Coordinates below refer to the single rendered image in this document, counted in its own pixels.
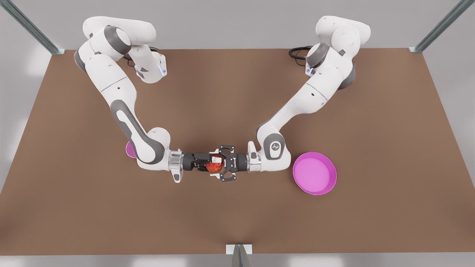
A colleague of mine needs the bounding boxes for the pink plate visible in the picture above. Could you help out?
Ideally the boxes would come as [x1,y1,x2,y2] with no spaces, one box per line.
[292,152,337,196]

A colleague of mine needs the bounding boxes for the silver frame post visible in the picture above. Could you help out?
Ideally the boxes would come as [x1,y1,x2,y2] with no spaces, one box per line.
[408,0,475,53]
[0,0,66,56]
[226,244,253,267]

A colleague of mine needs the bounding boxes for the black cable loop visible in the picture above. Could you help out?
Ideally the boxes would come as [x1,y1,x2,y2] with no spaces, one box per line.
[124,46,159,68]
[289,46,313,67]

